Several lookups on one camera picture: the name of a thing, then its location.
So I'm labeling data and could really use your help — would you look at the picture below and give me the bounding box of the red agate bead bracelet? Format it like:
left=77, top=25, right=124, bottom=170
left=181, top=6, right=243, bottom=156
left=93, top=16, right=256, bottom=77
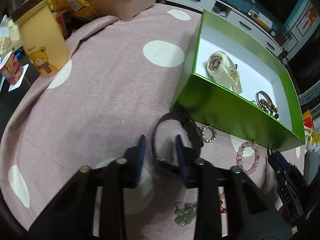
left=218, top=192, right=227, bottom=215

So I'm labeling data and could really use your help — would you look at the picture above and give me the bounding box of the green jade pendant necklace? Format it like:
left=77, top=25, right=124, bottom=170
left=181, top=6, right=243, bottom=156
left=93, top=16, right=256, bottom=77
left=174, top=200, right=198, bottom=227

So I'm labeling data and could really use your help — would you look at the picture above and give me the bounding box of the brown wooden bead bracelet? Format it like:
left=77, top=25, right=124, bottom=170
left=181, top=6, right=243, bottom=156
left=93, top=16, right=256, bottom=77
left=258, top=99, right=280, bottom=120

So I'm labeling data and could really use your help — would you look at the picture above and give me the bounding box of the black wristband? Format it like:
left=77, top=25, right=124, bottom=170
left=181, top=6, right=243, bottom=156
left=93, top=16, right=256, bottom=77
left=151, top=112, right=204, bottom=177

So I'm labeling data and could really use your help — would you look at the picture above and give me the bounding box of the orange paper bag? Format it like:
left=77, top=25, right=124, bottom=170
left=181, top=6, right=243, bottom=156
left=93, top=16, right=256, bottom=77
left=302, top=109, right=315, bottom=136

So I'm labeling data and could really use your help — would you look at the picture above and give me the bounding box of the silver metal bangle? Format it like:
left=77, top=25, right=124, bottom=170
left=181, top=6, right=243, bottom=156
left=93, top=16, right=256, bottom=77
left=255, top=90, right=274, bottom=111

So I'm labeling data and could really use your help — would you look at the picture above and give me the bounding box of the green cardboard box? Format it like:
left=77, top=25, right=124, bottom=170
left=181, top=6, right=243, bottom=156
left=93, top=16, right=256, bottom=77
left=170, top=11, right=305, bottom=151

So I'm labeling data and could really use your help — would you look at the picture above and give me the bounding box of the small floor plant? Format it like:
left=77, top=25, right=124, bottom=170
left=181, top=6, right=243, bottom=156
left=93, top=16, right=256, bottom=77
left=278, top=50, right=289, bottom=66

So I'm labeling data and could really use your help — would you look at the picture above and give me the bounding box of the pink polka dot tablecloth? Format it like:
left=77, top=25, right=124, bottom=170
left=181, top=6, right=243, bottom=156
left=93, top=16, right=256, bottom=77
left=1, top=4, right=304, bottom=239

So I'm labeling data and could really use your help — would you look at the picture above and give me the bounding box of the cream white wristwatch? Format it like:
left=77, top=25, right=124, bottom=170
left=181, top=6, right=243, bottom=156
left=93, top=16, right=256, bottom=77
left=206, top=50, right=242, bottom=94

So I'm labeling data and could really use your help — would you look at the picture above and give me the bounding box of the red instant noodle cup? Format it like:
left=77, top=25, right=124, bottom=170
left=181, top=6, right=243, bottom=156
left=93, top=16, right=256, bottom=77
left=0, top=51, right=23, bottom=85

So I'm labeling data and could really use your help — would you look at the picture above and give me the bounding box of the potted plant right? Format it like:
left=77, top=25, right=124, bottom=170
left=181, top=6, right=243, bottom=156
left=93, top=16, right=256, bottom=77
left=276, top=25, right=292, bottom=46

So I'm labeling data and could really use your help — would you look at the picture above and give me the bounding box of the small alarm clock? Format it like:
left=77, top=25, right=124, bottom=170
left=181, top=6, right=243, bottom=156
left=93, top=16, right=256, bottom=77
left=270, top=29, right=276, bottom=37

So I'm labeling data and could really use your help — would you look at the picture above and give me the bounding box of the yellow bear cup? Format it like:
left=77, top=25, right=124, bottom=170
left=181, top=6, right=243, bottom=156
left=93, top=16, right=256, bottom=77
left=11, top=0, right=69, bottom=77

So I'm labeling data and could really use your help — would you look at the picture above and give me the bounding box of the white tv cabinet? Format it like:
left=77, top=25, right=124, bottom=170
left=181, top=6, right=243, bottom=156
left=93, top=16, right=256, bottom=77
left=167, top=0, right=283, bottom=56

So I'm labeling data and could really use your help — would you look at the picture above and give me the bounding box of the pink crystal bead bracelet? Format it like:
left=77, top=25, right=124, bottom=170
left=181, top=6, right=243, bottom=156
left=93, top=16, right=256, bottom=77
left=236, top=141, right=261, bottom=176

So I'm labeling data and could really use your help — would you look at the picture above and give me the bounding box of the small rhinestone ring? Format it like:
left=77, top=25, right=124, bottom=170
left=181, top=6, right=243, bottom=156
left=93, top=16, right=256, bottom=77
left=201, top=125, right=218, bottom=143

